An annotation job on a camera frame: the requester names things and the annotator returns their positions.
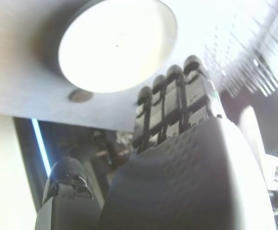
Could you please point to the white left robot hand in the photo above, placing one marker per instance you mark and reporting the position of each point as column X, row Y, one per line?
column 189, row 179

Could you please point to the brown round disc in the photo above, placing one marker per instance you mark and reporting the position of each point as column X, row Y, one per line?
column 80, row 96

